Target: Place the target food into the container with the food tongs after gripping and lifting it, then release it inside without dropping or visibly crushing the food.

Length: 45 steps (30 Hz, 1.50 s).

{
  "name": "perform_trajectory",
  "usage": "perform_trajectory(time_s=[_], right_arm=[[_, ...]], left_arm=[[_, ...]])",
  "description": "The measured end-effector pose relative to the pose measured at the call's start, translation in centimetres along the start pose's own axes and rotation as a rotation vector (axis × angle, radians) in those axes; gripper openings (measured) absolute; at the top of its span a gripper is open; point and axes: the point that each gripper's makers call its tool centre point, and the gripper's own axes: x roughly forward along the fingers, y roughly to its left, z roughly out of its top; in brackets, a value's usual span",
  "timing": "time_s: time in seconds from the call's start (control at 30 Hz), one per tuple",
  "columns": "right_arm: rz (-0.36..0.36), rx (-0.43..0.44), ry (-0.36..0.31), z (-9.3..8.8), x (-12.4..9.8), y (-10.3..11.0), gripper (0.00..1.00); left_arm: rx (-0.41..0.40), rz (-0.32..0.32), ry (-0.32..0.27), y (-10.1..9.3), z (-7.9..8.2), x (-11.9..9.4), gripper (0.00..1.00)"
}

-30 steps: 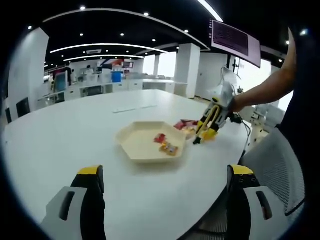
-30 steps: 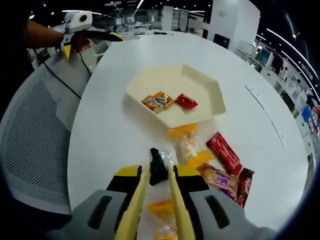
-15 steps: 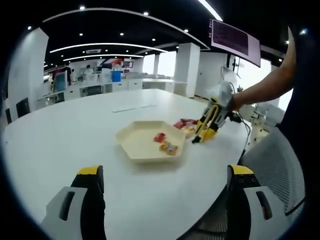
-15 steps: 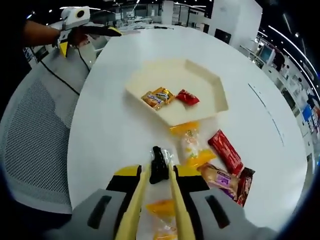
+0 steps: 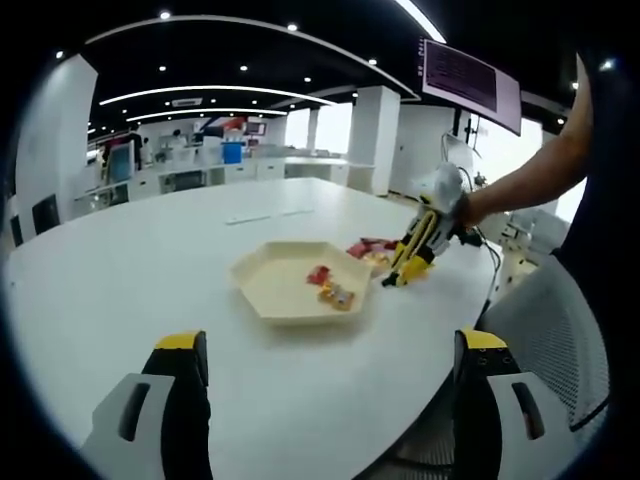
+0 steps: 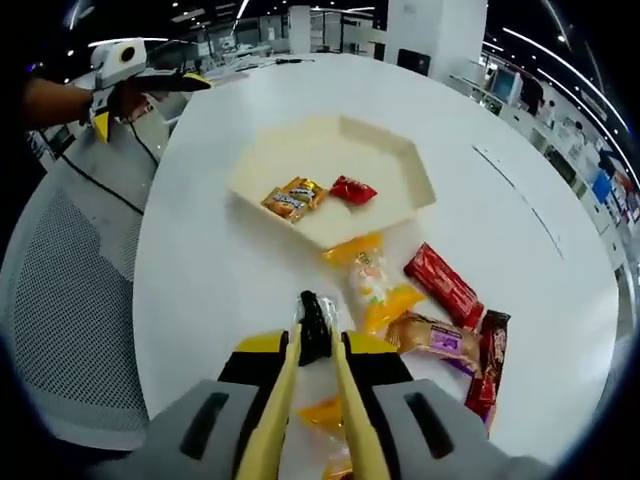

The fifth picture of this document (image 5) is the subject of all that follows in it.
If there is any red snack packet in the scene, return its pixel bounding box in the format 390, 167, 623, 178
305, 264, 334, 287

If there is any hanging dark monitor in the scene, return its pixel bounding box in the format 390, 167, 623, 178
413, 38, 524, 135

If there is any orange snack packet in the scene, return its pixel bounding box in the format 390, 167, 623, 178
318, 281, 356, 312

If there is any grey mesh chair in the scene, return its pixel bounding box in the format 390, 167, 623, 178
389, 254, 614, 480

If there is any long white counter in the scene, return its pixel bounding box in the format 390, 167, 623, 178
74, 154, 351, 206

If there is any computer monitor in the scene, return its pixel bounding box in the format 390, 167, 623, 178
107, 142, 137, 184

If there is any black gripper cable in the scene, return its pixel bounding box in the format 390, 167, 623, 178
462, 227, 504, 324

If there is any white equipment stand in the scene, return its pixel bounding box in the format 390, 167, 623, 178
439, 124, 489, 194

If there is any cream hexagonal container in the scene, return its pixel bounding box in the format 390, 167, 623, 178
229, 240, 375, 329

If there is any pile of snack packets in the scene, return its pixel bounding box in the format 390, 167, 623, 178
346, 237, 401, 274

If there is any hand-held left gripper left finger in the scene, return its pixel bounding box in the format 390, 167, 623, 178
79, 329, 214, 480

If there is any wide white pillar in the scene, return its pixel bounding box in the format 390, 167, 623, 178
349, 85, 401, 194
14, 54, 99, 226

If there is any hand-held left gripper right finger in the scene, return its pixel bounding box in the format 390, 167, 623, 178
452, 327, 574, 480

